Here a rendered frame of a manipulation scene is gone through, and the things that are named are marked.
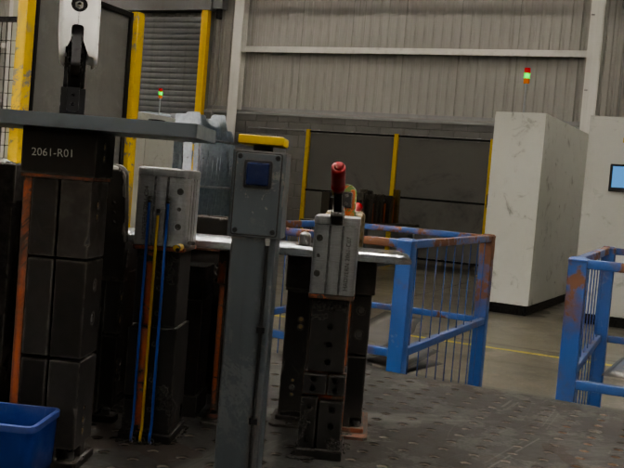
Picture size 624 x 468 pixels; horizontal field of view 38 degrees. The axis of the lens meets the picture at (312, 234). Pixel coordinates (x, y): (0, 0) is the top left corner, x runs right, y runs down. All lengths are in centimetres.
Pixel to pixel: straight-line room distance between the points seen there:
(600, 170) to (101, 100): 540
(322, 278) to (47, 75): 347
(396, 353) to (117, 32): 272
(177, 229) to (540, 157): 786
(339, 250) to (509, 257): 784
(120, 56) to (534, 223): 510
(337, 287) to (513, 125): 790
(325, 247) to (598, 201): 777
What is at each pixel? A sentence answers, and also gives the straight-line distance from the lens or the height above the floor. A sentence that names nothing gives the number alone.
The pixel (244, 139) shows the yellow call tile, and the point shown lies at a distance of 116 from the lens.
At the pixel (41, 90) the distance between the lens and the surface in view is 463.
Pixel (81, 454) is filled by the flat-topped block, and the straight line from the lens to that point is 129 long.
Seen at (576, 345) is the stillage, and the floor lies 67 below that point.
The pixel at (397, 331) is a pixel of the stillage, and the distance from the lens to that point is 312.
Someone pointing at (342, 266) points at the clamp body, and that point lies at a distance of 131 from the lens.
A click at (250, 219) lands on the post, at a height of 105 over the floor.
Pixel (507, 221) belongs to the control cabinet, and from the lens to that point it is 912.
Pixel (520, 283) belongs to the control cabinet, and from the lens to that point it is 911.
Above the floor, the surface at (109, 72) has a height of 162.
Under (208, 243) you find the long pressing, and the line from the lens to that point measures 145.
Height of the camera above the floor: 110
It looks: 3 degrees down
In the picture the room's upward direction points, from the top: 5 degrees clockwise
